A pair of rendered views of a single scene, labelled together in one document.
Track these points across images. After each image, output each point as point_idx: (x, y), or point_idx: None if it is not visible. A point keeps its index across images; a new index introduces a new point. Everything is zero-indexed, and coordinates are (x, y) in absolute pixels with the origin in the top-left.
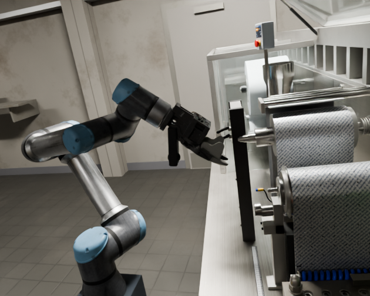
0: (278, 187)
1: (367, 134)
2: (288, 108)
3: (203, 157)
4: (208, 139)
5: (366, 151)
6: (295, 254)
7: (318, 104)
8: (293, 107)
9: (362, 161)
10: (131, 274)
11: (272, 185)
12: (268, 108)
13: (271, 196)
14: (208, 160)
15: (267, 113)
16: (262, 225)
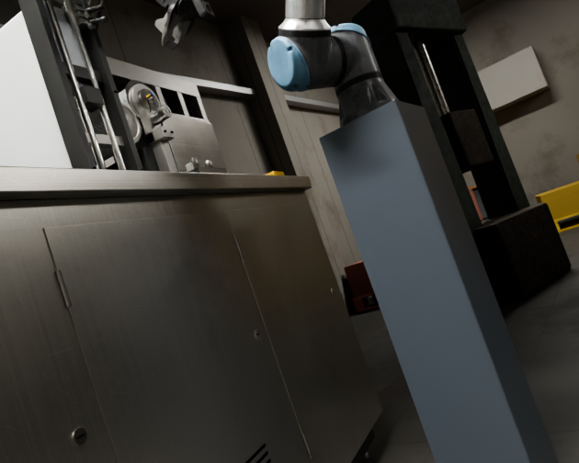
0: (145, 96)
1: None
2: (5, 39)
3: (189, 29)
4: (166, 16)
5: None
6: (174, 154)
7: None
8: (0, 42)
9: None
10: (333, 131)
11: (61, 142)
12: (21, 21)
13: (69, 159)
14: (187, 34)
15: (24, 28)
16: (169, 129)
